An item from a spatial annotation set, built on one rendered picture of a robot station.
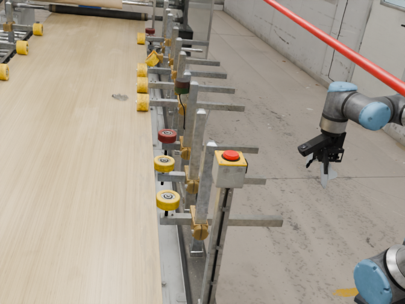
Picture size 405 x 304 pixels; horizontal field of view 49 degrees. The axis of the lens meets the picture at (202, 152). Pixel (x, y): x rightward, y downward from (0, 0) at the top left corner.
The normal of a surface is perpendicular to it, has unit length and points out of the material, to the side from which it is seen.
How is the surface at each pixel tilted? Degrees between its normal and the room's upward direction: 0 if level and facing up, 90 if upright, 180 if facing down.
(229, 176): 90
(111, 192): 0
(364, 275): 94
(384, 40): 90
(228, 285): 0
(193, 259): 0
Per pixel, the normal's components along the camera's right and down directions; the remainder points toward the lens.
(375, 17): -0.97, 0.00
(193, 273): 0.11, -0.88
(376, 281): -0.89, 0.18
